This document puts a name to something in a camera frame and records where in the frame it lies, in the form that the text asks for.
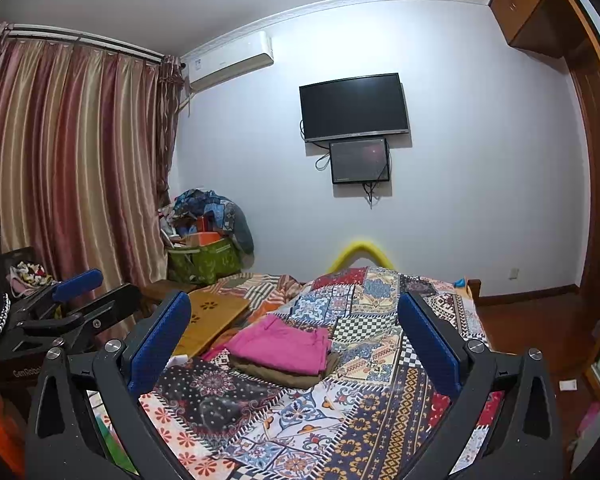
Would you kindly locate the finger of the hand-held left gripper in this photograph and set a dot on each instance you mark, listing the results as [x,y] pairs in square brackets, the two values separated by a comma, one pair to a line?
[105,310]
[77,285]

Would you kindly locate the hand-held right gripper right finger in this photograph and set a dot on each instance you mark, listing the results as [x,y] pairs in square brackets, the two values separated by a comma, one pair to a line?
[427,340]

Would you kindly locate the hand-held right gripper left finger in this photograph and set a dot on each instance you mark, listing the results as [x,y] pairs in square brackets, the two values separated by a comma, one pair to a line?
[162,340]

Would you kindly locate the pink pants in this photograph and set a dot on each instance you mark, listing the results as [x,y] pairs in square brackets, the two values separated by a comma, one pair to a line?
[285,342]

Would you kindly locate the olive green pants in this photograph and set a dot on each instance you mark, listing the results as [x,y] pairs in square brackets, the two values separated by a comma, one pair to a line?
[300,377]

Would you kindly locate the dark wooden stool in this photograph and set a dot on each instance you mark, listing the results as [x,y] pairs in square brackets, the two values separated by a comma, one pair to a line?
[165,291]

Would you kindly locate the floral cloth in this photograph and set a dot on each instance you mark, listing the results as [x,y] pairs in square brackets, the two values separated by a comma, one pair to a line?
[27,275]

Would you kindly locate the wooden lap desk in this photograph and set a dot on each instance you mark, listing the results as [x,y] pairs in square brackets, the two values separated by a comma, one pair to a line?
[212,317]

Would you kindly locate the small blue item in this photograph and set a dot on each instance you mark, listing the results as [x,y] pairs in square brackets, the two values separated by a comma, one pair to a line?
[461,281]

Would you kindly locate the orange bag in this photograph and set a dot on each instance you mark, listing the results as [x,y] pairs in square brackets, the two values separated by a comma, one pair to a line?
[2,435]

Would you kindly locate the green patterned bag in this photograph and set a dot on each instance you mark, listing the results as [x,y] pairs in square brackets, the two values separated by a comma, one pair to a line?
[205,262]

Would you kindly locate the yellow curved tube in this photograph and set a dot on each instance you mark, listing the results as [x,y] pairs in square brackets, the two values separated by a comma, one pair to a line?
[362,252]

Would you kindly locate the striped orange bed sheet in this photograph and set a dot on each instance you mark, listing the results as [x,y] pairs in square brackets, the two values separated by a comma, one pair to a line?
[260,285]

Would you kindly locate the striped pink beige curtain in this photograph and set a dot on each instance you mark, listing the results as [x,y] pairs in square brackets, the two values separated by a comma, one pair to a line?
[80,170]

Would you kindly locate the patchwork printed blanket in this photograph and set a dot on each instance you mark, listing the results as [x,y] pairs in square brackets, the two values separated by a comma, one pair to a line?
[330,410]

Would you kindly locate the pile of patterned cloths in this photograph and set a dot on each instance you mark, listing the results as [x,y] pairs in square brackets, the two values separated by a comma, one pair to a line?
[215,215]

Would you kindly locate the white paper scrap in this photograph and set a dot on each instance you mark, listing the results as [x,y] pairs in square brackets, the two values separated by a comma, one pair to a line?
[568,385]

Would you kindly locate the white air conditioner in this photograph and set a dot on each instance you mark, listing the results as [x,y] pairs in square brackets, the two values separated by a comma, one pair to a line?
[227,60]

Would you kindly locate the wooden overhead cabinet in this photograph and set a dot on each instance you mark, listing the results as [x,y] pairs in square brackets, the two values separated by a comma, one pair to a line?
[530,5]

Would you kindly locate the wooden bed frame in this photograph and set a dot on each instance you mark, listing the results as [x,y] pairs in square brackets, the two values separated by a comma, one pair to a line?
[474,292]

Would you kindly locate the white wall outlet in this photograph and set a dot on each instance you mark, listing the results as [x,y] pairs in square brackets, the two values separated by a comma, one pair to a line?
[514,274]

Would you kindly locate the small black wall monitor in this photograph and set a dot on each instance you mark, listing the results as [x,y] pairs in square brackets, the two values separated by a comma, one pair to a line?
[359,161]

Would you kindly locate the curtain rail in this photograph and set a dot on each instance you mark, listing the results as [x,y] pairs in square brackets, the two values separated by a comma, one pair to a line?
[80,42]

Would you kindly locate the black wall television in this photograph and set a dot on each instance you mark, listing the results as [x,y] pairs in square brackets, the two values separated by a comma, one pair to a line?
[352,107]

